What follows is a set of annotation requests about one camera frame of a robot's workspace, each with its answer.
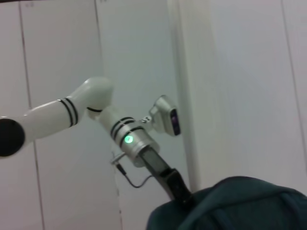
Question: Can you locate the dark teal insulated lunch bag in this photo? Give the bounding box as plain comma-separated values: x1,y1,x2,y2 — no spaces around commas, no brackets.
146,176,307,230

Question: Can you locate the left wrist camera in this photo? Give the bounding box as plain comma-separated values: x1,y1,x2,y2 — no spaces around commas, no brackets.
148,95,181,137

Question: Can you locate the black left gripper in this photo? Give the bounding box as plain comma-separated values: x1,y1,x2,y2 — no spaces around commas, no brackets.
140,145,192,209

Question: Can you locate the left arm cable with plug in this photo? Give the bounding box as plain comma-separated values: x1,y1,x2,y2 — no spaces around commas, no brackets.
110,153,154,189

